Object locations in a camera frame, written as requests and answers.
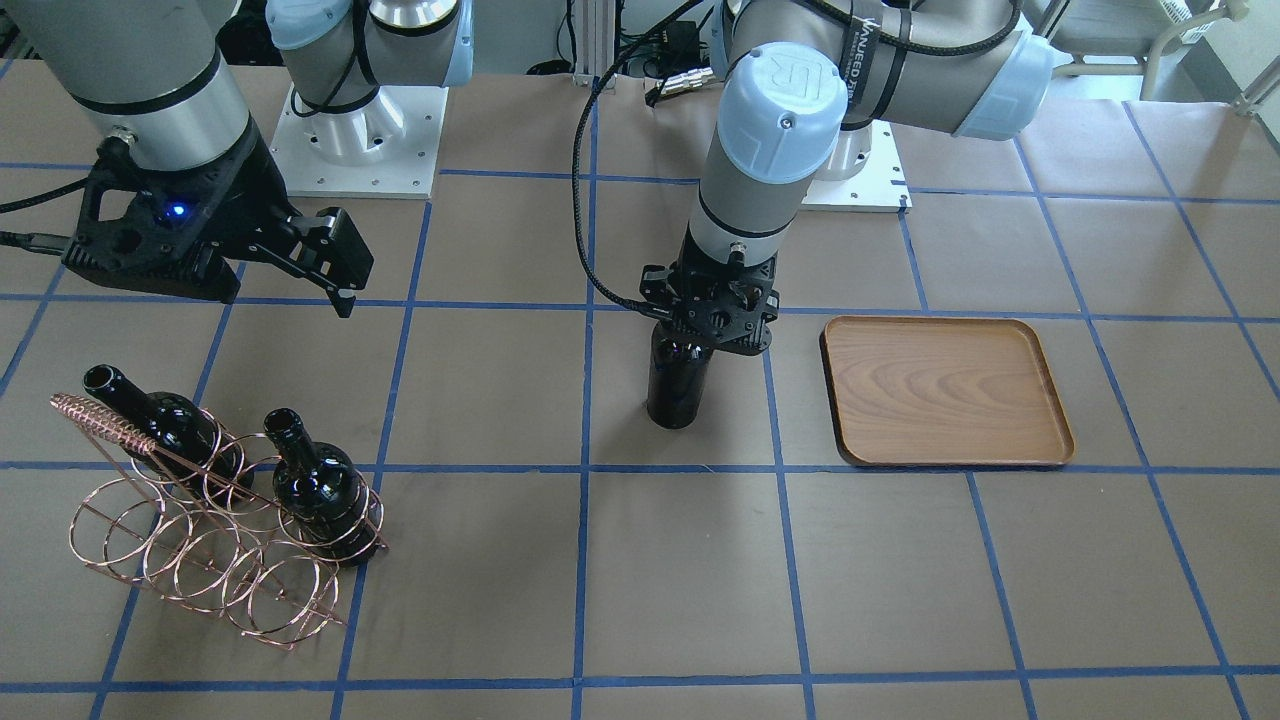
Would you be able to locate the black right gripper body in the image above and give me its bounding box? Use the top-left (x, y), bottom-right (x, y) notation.
top-left (61, 135), bottom-right (374, 304)

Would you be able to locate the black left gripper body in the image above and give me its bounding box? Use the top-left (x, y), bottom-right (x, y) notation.
top-left (640, 240), bottom-right (780, 356)

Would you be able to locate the black wine bottle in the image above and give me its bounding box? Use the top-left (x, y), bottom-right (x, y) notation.
top-left (646, 322), bottom-right (714, 429)
top-left (82, 364), bottom-right (253, 505)
top-left (264, 407), bottom-right (378, 568)

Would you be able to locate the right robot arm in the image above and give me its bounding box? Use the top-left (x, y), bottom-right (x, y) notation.
top-left (3, 1), bottom-right (475, 318)

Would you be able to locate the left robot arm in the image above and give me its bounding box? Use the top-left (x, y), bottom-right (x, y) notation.
top-left (641, 1), bottom-right (1057, 356)

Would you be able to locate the wooden tray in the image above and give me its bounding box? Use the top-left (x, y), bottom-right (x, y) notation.
top-left (820, 315), bottom-right (1076, 468)

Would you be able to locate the black power adapter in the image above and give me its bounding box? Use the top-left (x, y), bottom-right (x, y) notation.
top-left (657, 20), bottom-right (701, 67)

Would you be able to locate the white chair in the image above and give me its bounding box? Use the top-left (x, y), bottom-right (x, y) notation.
top-left (1021, 1), bottom-right (1251, 100)

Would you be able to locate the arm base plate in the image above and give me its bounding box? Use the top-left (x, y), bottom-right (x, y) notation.
top-left (271, 86), bottom-right (449, 200)
top-left (801, 120), bottom-right (913, 213)

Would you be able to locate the copper wire bottle basket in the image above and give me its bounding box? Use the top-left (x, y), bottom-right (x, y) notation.
top-left (50, 393), bottom-right (385, 650)

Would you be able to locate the aluminium frame post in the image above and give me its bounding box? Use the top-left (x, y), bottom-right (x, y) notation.
top-left (566, 0), bottom-right (620, 87)

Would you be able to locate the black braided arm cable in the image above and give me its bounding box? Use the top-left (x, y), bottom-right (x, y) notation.
top-left (572, 0), bottom-right (1021, 322)

